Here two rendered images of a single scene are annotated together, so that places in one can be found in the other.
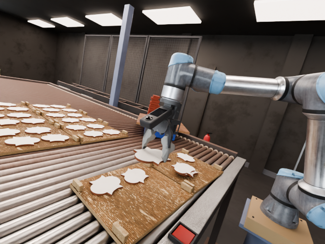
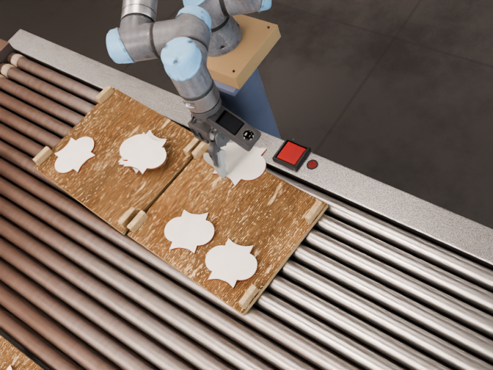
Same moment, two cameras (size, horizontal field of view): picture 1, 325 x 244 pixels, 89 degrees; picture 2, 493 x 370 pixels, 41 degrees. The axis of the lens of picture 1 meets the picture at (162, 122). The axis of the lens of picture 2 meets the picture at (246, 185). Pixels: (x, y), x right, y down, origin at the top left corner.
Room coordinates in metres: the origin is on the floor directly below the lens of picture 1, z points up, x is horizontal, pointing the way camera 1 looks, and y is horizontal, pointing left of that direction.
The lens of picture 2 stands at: (0.19, 0.88, 2.36)
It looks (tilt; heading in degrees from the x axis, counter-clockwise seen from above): 54 degrees down; 293
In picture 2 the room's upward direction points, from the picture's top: 24 degrees counter-clockwise
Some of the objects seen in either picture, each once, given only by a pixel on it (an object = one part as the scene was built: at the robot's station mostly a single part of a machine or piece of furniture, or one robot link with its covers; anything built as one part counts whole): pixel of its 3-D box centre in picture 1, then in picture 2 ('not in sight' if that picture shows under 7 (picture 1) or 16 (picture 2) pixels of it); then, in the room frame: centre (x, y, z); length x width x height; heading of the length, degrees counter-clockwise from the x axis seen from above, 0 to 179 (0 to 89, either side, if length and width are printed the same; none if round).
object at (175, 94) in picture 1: (171, 94); (199, 95); (0.58, -0.01, 1.36); 0.08 x 0.08 x 0.05
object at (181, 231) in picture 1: (183, 236); (291, 154); (0.47, -0.15, 0.92); 0.06 x 0.06 x 0.01; 57
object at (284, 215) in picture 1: (281, 206); (214, 27); (0.70, -0.63, 0.97); 0.15 x 0.15 x 0.10
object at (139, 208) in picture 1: (137, 190); (224, 220); (0.64, 0.04, 0.93); 0.41 x 0.35 x 0.02; 144
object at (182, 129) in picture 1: (161, 122); not in sight; (1.71, 0.01, 1.03); 0.50 x 0.50 x 0.02; 7
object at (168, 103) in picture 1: (167, 117); (210, 118); (0.58, -0.01, 1.28); 0.09 x 0.08 x 0.12; 144
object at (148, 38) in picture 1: (119, 92); not in sight; (3.39, 1.00, 1.11); 3.04 x 0.03 x 2.21; 57
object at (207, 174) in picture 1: (185, 167); (118, 156); (0.98, -0.21, 0.93); 0.41 x 0.35 x 0.02; 142
